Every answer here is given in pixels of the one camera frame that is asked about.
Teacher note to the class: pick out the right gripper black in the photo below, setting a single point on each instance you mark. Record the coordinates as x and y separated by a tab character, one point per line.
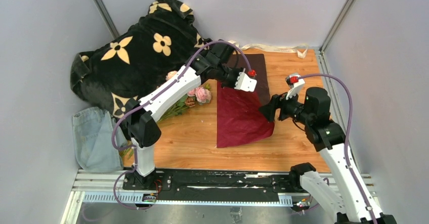
276	104

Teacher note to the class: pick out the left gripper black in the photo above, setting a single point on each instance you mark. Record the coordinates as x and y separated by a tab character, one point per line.
231	78

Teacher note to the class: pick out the dark red wrapping paper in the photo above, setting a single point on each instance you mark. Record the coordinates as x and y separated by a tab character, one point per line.
239	120

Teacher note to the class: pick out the pink fake flower stem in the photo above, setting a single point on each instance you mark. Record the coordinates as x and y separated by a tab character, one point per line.
198	96
170	75

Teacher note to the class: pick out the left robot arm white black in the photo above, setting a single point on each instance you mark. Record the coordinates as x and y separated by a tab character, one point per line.
143	115

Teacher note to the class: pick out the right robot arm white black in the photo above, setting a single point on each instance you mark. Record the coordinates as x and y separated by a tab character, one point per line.
335	155

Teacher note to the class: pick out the black blanket cream flowers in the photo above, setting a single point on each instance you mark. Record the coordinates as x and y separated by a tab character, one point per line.
137	62

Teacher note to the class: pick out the cream ribbon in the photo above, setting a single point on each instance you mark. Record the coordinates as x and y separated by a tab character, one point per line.
300	50

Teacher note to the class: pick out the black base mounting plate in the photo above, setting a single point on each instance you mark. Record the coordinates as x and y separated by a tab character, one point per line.
215	185

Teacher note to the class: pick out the light blue denim cloth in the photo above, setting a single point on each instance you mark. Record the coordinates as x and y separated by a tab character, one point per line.
92	131

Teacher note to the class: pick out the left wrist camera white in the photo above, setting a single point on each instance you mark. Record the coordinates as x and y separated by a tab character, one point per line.
245	83

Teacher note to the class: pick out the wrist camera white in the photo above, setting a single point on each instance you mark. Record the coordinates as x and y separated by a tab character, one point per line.
295	84
245	83

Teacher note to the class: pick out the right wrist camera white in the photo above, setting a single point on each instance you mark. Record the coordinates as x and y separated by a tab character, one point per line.
295	84

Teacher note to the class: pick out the aluminium frame rail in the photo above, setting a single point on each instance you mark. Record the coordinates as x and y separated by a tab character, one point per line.
90	189

